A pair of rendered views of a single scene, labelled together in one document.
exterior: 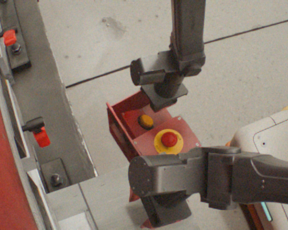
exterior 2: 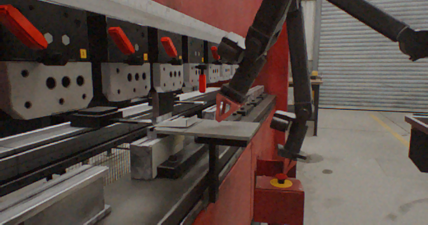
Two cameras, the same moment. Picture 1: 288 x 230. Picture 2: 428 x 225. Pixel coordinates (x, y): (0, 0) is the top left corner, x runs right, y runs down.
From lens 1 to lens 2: 0.93 m
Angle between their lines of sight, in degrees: 64
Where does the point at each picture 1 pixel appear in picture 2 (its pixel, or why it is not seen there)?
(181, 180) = (237, 39)
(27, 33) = not seen: hidden behind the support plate
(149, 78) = (278, 120)
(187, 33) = (296, 71)
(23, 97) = not seen: hidden behind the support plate
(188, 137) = (296, 185)
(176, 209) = (236, 91)
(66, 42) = not seen: outside the picture
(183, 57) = (295, 97)
